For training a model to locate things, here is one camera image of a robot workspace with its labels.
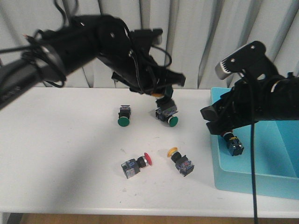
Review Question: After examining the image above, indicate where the green push button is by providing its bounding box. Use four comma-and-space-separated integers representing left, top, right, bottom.
117, 105, 131, 127
155, 108, 178, 127

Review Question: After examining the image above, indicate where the lying yellow push button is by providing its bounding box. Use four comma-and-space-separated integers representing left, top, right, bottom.
167, 147, 194, 176

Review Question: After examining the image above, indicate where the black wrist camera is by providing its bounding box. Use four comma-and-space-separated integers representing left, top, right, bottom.
130, 28, 163, 48

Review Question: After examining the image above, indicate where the black camera cable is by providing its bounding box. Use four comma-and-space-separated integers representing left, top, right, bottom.
238, 70, 259, 224

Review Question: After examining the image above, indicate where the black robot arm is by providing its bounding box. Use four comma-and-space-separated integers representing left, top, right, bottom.
200, 75, 299, 135
0, 15, 185, 107

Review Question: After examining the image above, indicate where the lying red push button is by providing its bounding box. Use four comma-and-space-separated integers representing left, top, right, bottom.
121, 153, 152, 179

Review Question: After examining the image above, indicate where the white pleated curtain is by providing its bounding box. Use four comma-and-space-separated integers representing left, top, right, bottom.
0, 0, 299, 89

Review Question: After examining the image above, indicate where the right green push button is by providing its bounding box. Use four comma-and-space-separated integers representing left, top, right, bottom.
155, 108, 178, 127

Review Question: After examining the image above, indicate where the blue plastic box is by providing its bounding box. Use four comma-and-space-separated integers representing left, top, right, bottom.
209, 87, 299, 199

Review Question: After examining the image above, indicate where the red push button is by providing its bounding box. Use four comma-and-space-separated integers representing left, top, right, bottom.
221, 132, 244, 156
121, 153, 152, 179

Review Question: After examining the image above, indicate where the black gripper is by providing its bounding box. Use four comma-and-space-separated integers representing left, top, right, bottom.
98, 42, 186, 98
200, 86, 260, 136

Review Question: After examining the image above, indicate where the left green push button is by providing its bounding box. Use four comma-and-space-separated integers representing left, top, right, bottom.
117, 105, 131, 127

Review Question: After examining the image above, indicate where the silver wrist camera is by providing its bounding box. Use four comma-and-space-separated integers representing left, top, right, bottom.
215, 41, 278, 80

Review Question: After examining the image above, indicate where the yellow push button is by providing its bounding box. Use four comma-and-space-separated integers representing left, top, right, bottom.
167, 147, 194, 176
152, 93, 178, 120

